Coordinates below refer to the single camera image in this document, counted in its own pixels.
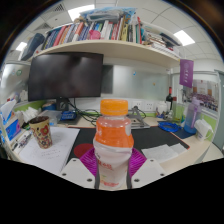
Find grey metal laptop stand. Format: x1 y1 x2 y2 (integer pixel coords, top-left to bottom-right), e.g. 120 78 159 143
128 105 151 130

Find floral ceramic mug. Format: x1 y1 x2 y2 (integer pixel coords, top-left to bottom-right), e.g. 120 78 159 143
28 115 54 150

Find orange-capped drink bottle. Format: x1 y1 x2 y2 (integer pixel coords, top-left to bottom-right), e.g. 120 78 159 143
92 98 135 191

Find coiled blue cable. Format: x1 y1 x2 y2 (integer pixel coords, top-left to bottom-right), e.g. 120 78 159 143
157 121 183 134

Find wall shelf with books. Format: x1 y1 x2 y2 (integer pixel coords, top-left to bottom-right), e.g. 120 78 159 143
19 5 183 69

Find dark wine bottle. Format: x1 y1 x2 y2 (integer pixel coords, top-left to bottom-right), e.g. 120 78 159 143
165 86 174 111

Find white plastic container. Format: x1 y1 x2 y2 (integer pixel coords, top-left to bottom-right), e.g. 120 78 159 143
193 118 214 142

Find clear plastic box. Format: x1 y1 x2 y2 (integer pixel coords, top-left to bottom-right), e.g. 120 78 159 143
41 109 63 126

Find purple water bottle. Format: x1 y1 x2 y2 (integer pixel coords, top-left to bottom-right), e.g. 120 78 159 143
183 96 203 135

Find photo poster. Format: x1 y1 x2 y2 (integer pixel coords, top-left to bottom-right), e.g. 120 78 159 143
192 79 219 113

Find blue tissue box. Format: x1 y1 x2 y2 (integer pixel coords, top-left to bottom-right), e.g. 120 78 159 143
0 99 23 143

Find pile of white napkins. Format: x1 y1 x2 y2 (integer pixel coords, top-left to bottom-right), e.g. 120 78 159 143
14 106 41 125

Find small blue device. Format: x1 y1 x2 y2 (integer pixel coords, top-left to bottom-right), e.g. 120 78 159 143
59 110 78 122

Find white wall sockets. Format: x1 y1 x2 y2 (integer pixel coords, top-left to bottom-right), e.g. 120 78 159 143
131 99 156 112

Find black computer monitor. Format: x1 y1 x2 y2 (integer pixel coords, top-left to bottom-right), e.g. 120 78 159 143
27 51 104 111

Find small white paper sheet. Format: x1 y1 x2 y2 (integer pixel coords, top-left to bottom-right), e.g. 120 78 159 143
141 143 188 164

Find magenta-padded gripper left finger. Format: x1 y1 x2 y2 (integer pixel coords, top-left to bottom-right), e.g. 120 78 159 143
59 147 101 190

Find blue round container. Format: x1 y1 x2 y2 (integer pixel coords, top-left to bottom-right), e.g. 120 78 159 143
42 102 58 111

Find large white paper sheet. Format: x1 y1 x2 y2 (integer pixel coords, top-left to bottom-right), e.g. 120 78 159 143
18 125 81 176

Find purple hanging banner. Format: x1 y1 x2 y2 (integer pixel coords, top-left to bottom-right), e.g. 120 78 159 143
179 58 195 89

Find black cable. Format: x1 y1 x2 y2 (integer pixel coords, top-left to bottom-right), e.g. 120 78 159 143
68 99 101 127

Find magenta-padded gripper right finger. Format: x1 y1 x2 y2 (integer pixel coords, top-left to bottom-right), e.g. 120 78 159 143
125 147 167 190

